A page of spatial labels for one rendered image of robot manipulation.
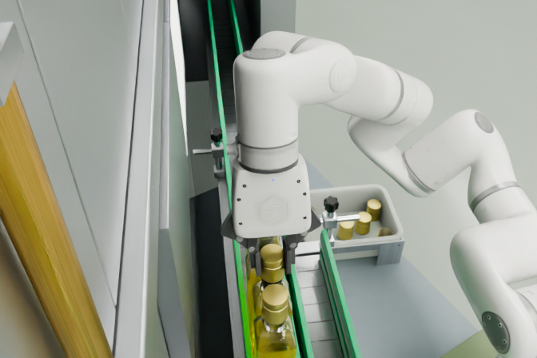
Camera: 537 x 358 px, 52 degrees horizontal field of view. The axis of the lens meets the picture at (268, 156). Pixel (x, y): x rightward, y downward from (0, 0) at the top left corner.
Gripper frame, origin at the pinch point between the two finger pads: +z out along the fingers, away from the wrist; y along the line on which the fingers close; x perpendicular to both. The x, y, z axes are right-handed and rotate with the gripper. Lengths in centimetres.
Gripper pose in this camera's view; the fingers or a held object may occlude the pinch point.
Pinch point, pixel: (272, 257)
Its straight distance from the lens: 77.6
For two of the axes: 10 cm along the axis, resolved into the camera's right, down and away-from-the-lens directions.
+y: 9.9, -0.8, 0.9
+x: -1.2, -4.3, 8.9
